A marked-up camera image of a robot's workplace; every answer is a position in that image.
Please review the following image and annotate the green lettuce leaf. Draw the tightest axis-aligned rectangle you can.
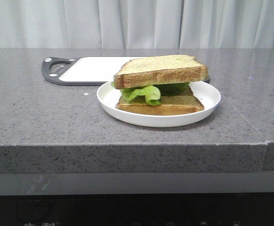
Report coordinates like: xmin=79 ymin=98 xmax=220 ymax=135
xmin=119 ymin=82 xmax=192 ymax=106

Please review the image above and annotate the toasted bread slice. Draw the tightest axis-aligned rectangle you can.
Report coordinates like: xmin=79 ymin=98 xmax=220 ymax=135
xmin=114 ymin=55 xmax=209 ymax=89
xmin=115 ymin=87 xmax=204 ymax=116

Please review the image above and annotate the white round plate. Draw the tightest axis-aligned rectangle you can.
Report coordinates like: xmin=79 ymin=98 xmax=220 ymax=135
xmin=97 ymin=81 xmax=221 ymax=128

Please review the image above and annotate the grey curtain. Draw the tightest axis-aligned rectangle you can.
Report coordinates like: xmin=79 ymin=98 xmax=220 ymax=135
xmin=0 ymin=0 xmax=274 ymax=49

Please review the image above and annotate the white cutting board black handle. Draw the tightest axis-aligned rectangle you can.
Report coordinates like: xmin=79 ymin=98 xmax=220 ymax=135
xmin=40 ymin=56 xmax=211 ymax=86

